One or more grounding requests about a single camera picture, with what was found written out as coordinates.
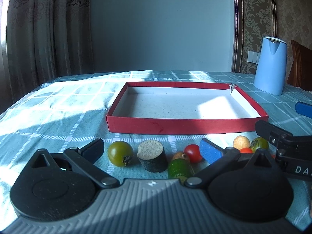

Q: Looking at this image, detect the light green tomato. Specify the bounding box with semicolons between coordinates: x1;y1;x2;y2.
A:
250;137;269;153

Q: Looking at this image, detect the tan longan fruit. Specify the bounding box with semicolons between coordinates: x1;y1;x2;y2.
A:
233;135;251;150

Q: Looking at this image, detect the red cherry tomato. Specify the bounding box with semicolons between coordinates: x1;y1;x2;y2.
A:
240;147;253;154
184;144;203;163

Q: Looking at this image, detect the dark green tomato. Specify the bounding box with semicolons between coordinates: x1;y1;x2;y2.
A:
108;141;134;167

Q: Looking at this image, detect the brown longan fruit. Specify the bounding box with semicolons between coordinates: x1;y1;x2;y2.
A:
171;152;190;163

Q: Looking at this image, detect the green cucumber piece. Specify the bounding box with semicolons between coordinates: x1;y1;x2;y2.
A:
168;159;194;184

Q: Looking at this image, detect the black cylinder cork top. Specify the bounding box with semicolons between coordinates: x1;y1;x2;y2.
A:
137;140;168;173

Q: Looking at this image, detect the wooden chair back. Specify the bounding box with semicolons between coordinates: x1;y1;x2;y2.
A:
287;40;312;91

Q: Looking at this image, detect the blue kettle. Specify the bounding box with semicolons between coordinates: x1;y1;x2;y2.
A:
254;36;287;96

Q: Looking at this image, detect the checked teal tablecloth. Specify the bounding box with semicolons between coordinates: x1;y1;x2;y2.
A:
1;70;311;229

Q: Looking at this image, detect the red shallow cardboard tray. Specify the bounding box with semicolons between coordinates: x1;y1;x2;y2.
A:
106;81;269;135

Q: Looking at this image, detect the patterned brown curtain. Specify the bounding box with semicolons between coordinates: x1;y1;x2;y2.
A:
6;0;95;101

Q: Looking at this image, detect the white wall switch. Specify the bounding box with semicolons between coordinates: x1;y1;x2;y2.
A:
247;50;260;64

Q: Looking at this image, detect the brown wooden door frame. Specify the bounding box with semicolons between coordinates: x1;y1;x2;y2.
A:
232;0;244;73

